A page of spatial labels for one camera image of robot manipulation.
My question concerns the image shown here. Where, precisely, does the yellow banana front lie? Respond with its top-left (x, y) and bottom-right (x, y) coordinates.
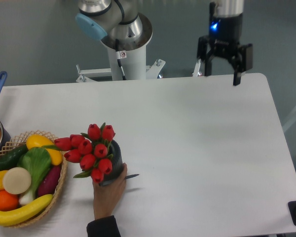
top-left (0, 194), bottom-right (53, 227)

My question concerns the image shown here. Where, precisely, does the black sleeved forearm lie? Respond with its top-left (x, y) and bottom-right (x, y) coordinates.
top-left (86, 215), bottom-right (121, 237)

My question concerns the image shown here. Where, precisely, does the green bok choy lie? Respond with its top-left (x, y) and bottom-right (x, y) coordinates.
top-left (17, 147), bottom-right (51, 206)

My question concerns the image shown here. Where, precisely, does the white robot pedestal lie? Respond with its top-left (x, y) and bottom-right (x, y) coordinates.
top-left (76, 45), bottom-right (166, 83)

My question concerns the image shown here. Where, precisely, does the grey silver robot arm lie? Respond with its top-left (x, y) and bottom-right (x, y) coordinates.
top-left (75, 0), bottom-right (253, 85)

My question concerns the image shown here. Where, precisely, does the green cucumber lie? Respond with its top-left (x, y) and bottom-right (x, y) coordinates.
top-left (0, 145), bottom-right (28, 171)

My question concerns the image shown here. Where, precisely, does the purple sweet potato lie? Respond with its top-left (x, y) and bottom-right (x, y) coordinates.
top-left (37, 166), bottom-right (61, 197)

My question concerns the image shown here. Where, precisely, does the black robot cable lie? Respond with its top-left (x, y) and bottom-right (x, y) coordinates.
top-left (114, 39), bottom-right (127, 80)

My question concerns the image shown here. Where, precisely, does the dark skinned human hand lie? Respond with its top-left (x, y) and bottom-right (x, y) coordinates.
top-left (93, 163), bottom-right (127, 220)

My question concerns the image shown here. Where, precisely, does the dark grey ribbed vase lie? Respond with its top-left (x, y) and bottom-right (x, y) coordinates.
top-left (104, 140), bottom-right (123, 181)

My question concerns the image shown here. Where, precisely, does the orange fruit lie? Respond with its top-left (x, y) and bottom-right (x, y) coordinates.
top-left (0, 190), bottom-right (19, 211)

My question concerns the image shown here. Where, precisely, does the red tulip bouquet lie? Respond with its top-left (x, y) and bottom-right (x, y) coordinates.
top-left (49, 123), bottom-right (115, 184)

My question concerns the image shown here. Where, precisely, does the woven wicker basket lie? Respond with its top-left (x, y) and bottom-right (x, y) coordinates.
top-left (0, 130), bottom-right (68, 228)

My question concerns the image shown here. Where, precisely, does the beige round slice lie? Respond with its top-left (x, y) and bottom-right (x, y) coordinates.
top-left (2, 167), bottom-right (32, 195)

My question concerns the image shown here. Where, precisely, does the blue Robotiq gripper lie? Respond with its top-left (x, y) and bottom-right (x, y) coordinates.
top-left (197, 13), bottom-right (253, 86)

